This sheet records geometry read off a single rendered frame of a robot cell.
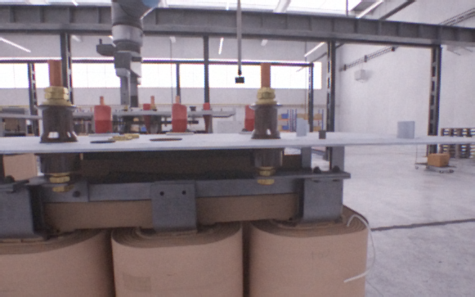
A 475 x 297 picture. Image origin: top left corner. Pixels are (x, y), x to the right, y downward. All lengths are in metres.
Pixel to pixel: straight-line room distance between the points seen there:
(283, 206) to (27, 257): 0.74
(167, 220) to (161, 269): 0.13
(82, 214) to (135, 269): 0.26
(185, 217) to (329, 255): 0.44
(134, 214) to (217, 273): 0.32
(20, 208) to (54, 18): 9.75
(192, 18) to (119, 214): 8.68
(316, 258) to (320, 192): 0.19
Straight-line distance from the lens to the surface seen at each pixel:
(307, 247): 0.77
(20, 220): 0.87
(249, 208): 0.82
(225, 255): 0.75
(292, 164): 1.11
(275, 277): 0.83
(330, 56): 10.60
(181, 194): 0.70
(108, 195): 0.80
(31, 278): 0.88
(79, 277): 0.88
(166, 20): 9.31
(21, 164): 3.19
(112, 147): 0.55
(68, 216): 0.92
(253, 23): 9.38
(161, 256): 0.73
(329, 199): 0.79
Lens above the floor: 1.40
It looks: 5 degrees down
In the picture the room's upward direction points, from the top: 1 degrees counter-clockwise
